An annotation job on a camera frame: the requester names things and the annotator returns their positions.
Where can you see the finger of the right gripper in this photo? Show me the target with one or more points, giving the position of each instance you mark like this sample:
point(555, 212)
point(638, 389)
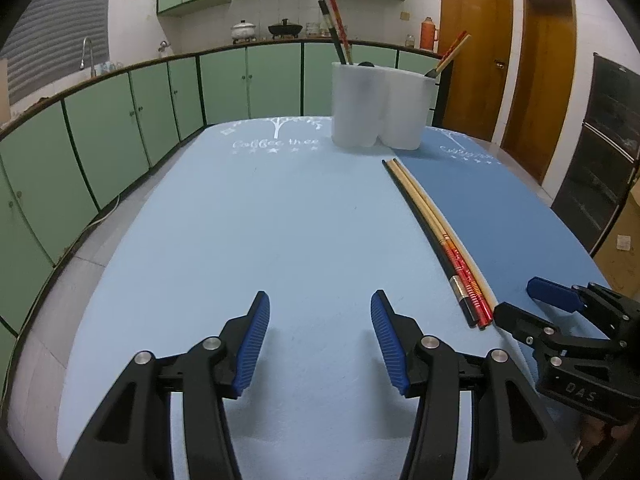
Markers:
point(554, 294)
point(537, 333)

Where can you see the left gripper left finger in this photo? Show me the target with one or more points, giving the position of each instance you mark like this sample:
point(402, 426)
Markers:
point(128, 436)

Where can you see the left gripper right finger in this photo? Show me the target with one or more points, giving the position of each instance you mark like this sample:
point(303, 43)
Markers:
point(512, 434)

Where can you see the black chopstick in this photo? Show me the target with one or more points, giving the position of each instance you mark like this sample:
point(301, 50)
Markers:
point(446, 262)
point(326, 15)

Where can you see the bamboo chopstick red pattern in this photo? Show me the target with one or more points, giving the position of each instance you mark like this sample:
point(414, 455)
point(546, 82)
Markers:
point(449, 58)

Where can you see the bamboo chopstick red end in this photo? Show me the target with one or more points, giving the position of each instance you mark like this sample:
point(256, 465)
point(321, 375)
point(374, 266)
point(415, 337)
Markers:
point(341, 31)

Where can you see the pale bamboo chopstick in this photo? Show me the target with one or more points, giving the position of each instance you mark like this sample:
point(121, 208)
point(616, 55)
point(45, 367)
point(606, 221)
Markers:
point(476, 275)

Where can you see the green lower kitchen cabinets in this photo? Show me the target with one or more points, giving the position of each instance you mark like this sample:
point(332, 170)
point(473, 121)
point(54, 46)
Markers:
point(72, 155)

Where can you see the dark blue table mat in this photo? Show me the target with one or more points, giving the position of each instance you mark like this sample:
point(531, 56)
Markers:
point(511, 234)

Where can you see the black oven cabinet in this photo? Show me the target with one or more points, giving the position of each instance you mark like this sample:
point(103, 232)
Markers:
point(606, 159)

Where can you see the right wooden door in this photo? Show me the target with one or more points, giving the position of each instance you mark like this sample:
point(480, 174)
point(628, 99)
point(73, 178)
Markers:
point(543, 85)

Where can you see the wooden door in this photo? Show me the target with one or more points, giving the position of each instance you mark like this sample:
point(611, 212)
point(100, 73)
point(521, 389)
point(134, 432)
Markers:
point(543, 85)
point(478, 73)

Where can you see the light blue table mat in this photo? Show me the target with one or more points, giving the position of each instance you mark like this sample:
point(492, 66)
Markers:
point(275, 207)

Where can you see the white twin utensil holder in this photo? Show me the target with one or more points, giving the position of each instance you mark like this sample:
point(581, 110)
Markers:
point(377, 104)

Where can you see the orange thermos flask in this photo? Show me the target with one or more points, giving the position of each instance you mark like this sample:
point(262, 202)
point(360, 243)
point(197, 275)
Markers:
point(428, 34)

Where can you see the left wooden door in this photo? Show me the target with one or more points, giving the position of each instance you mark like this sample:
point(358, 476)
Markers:
point(478, 73)

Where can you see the chrome sink faucet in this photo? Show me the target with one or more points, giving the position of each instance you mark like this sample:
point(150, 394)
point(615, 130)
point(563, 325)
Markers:
point(87, 57)

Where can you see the black wok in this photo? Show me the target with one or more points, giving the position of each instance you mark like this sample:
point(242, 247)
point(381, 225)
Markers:
point(285, 30)

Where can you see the grey window blind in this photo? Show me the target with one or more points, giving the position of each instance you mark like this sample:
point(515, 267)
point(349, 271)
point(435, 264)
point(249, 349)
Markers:
point(45, 44)

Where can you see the white cooking pot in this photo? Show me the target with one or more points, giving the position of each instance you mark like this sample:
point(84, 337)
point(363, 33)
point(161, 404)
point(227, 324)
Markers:
point(243, 32)

